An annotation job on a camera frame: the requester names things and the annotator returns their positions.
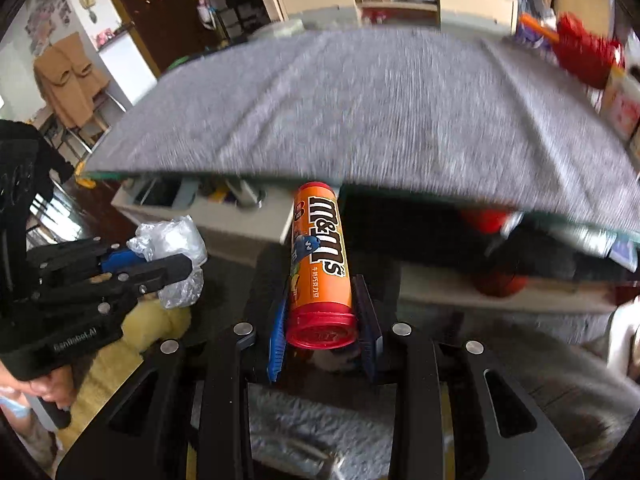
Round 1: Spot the light blue cloth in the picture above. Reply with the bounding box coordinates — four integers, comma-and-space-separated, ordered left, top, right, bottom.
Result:
0, 392, 33, 421

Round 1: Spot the white cloth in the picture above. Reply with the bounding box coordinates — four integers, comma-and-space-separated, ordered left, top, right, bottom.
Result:
605, 300, 640, 381

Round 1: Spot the white bottle orange label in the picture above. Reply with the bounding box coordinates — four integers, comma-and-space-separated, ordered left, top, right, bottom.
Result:
600, 67, 640, 141

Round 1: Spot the orange candy tube red cap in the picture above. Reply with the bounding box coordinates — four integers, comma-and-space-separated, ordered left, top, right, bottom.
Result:
285, 181, 358, 351

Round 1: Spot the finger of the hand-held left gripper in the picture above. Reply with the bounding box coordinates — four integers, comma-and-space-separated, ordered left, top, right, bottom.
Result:
27, 238, 151, 274
42, 254, 193, 321

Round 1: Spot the grey fluffy rug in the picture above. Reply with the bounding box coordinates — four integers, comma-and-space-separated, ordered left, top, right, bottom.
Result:
247, 385, 401, 480

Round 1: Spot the chrome table leg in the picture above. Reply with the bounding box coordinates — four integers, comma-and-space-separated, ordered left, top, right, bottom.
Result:
235, 177, 266, 210

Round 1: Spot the grey table mat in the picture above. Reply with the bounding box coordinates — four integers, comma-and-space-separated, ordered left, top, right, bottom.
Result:
82, 27, 640, 233

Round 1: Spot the yellow cushion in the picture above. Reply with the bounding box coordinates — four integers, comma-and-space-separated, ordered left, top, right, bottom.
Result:
75, 300, 193, 431

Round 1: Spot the clear plastic wrap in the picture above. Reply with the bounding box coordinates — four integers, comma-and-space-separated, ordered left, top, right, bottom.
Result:
127, 215, 208, 310

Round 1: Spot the person's left hand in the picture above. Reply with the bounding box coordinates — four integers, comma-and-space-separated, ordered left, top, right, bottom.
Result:
0, 360, 83, 431

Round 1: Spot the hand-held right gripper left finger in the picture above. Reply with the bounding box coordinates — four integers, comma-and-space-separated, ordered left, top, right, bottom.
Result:
55, 292, 292, 480

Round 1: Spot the orange stick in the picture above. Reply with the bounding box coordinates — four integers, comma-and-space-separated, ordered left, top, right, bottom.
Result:
519, 14, 560, 43

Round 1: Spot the red bag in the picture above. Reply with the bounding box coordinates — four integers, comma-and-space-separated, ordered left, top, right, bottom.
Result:
460, 210, 521, 235

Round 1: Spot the silver packet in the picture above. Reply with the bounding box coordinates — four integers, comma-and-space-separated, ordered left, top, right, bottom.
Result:
545, 225, 618, 258

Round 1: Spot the black flat device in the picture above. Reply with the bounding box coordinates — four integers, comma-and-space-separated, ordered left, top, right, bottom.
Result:
132, 177, 183, 208

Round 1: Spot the wall poster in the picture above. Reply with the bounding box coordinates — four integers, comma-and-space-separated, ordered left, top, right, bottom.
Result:
22, 0, 73, 56

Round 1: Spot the dark red ball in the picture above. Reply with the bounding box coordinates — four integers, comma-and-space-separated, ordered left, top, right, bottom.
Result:
472, 267, 531, 301

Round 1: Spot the brown coat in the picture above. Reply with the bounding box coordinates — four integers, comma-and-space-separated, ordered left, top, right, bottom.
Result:
32, 32, 111, 128

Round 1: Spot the crumpled grey tissue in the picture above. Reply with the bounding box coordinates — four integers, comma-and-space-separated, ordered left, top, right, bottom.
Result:
305, 347, 361, 373

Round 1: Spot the coffee table with white shelf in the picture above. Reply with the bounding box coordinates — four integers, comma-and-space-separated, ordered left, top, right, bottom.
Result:
80, 25, 640, 316

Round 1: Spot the white cabinet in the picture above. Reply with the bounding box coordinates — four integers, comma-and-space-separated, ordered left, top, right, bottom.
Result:
275, 0, 521, 36

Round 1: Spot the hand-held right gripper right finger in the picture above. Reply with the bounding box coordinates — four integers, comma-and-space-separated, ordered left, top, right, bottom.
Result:
352, 274, 586, 480

